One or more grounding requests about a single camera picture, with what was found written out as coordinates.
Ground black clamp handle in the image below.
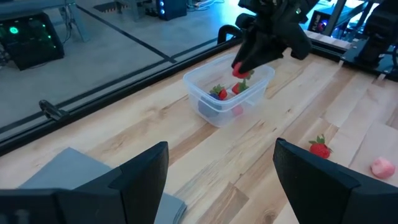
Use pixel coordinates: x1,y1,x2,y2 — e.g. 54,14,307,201
39,99,70,122

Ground small red toy cherry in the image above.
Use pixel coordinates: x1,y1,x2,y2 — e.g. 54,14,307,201
231,105,245,118

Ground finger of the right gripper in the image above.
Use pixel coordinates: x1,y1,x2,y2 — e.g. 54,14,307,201
281,24,313,60
231,27,287,74

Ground black PC tower purple light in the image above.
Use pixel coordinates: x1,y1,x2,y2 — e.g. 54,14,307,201
307,10,333,34

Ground pink round toy fruit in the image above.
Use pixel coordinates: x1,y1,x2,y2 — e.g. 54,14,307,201
370,156,397,180

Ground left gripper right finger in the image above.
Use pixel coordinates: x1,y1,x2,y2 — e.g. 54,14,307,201
273,138,369,224

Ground black curved clamp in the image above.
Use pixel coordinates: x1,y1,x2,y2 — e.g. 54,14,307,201
216,24,243,44

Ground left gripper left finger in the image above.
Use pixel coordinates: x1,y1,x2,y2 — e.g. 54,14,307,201
76,141,170,224

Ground black PC tower green lights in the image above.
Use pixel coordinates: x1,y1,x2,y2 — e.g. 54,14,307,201
0,12,65,71

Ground purple toy grape bunch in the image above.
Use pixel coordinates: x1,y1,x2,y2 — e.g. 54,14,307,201
197,93,224,119

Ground clear plastic tupperware container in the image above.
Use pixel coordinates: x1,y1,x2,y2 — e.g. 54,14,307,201
182,52,276,128

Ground black PC tower blue lights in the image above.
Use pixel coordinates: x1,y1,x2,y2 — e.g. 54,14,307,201
155,0,188,21

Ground red toy strawberry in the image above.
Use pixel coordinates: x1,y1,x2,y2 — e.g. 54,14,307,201
231,79,250,95
209,83,229,101
231,61,256,80
308,134,333,160

